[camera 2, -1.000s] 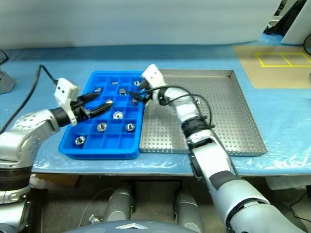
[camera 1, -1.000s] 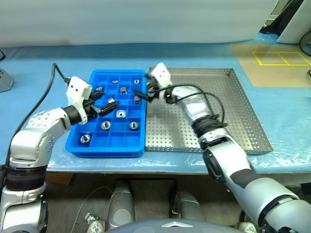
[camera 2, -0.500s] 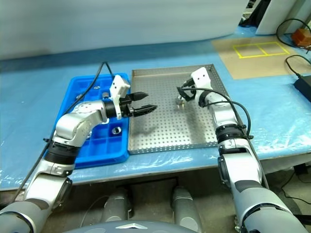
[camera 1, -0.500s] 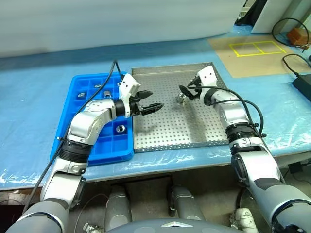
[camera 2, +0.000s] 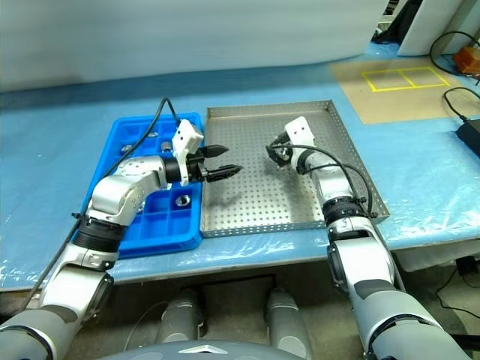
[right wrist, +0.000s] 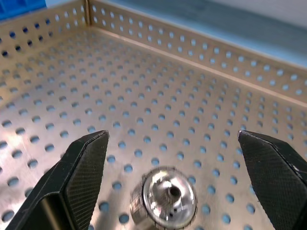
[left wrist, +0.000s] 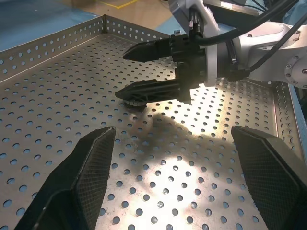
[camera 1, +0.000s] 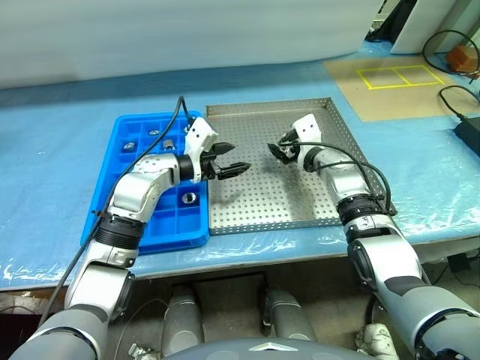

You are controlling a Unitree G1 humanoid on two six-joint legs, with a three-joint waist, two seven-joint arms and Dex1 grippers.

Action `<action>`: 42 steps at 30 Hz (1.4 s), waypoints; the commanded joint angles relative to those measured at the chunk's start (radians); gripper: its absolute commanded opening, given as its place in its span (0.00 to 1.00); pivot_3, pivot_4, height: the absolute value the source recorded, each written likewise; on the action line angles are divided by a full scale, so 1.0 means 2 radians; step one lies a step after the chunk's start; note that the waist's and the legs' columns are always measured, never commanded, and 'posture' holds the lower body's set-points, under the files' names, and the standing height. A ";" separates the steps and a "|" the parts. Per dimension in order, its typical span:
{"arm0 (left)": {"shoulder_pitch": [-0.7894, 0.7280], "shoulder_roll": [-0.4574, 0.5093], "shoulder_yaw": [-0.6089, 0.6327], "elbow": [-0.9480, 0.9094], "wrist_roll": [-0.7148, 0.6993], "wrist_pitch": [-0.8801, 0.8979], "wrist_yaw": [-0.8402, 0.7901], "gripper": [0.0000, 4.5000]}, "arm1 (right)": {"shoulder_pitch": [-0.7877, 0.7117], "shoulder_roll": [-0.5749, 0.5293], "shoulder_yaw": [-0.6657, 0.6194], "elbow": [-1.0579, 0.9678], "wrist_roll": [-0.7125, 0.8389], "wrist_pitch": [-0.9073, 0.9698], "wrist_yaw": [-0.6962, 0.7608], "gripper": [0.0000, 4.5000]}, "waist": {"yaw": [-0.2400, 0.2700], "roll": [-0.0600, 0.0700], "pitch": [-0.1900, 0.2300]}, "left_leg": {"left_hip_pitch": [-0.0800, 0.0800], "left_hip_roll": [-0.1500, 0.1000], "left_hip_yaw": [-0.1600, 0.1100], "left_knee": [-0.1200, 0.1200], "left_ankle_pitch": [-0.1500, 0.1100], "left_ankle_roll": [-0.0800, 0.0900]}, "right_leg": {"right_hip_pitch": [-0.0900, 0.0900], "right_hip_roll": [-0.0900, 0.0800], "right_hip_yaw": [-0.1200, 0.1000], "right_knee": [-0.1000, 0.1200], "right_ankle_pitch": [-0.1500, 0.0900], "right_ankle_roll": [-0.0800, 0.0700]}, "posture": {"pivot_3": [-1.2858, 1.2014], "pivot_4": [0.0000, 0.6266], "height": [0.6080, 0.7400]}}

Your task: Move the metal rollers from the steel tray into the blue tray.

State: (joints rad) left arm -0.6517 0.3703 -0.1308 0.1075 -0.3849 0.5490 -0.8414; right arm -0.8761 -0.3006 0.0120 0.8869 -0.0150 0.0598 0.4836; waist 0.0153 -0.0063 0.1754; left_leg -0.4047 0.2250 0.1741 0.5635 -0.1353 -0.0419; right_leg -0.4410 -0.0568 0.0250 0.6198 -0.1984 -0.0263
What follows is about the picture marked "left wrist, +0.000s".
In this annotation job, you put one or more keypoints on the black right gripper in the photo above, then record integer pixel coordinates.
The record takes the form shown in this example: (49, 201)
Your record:
(192, 64)

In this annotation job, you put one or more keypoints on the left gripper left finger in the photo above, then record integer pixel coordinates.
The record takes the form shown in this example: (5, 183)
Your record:
(79, 187)

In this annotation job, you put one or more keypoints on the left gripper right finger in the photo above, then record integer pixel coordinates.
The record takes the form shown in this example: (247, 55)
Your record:
(271, 182)

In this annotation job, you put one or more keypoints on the dark ribbed metal gear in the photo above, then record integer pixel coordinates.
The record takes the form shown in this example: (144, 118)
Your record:
(134, 106)

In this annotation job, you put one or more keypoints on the perforated metal tray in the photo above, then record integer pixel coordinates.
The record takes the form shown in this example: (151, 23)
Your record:
(72, 95)

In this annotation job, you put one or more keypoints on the black power adapter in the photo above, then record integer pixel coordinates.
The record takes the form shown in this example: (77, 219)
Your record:
(237, 9)

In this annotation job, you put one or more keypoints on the blue plastic table cover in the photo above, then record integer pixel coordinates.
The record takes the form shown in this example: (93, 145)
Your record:
(36, 19)

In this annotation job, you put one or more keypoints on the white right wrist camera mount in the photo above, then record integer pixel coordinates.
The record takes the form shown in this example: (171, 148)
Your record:
(182, 12)

